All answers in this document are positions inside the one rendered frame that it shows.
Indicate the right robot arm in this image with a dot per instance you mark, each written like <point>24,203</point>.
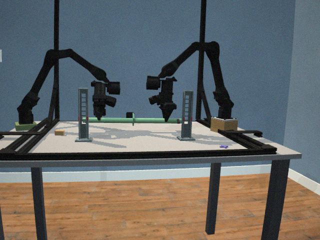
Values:
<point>51,57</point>

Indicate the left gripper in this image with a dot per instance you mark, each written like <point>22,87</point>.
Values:
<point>168,106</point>

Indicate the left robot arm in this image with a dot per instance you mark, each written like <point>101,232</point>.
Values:
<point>212,50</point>

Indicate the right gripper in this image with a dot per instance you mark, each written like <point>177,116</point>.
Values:
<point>99,108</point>

